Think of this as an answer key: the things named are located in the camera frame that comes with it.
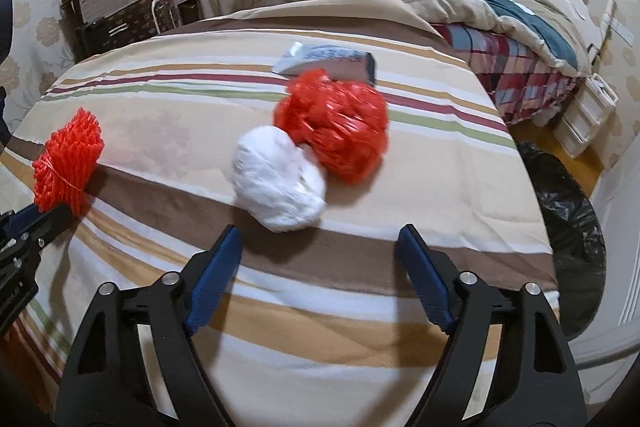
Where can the white wall switch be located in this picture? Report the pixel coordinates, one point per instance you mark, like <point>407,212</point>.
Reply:
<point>624,33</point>

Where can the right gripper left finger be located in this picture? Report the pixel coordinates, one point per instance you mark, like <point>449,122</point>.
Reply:
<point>133,360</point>

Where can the black trash bin with bag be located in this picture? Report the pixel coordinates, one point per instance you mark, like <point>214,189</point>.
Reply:
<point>575,236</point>

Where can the white plastic bag ball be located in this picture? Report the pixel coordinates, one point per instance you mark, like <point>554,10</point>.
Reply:
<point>280,184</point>

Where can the plaid bed sheet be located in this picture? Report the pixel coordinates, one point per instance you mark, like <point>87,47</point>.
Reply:
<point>515,78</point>

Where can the red plastic bag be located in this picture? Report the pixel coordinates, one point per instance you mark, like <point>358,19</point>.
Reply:
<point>344,122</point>

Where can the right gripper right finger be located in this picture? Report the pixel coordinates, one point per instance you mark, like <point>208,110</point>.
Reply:
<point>535,381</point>

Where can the white plastic drawer unit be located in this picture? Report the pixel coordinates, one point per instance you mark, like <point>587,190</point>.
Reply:
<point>587,113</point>

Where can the red foam net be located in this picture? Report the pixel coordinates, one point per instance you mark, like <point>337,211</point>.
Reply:
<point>67,163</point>

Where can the small dark box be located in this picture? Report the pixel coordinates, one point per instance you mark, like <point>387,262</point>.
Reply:
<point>340,63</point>

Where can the striped bed sheet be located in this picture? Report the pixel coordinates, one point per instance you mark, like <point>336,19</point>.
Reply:
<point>319,327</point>

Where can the white wardrobe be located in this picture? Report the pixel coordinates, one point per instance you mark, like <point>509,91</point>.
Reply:
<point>606,349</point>

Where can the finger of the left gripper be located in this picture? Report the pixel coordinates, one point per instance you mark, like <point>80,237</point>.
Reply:
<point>43,231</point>
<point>17,221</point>

